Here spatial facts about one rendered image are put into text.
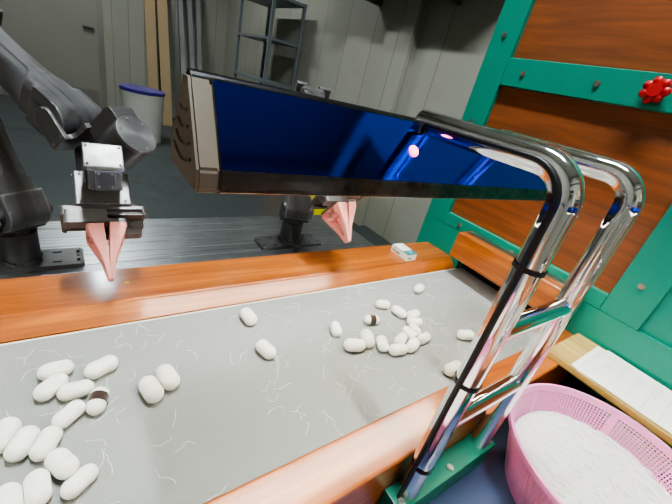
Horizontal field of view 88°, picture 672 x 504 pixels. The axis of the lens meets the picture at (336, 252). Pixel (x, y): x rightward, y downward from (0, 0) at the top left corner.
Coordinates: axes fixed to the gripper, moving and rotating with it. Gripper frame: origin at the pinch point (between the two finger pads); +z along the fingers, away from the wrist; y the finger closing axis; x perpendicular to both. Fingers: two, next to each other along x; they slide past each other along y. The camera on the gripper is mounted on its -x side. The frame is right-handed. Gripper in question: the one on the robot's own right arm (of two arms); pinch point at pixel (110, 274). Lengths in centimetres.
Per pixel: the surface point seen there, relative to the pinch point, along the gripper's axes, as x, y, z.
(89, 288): 7.4, -2.5, -0.3
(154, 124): 313, 75, -268
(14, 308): 5.7, -10.8, 1.8
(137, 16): 357, 84, -482
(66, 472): -10.9, -5.6, 21.7
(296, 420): -11.7, 17.3, 25.0
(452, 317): -7, 60, 19
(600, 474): -28, 53, 44
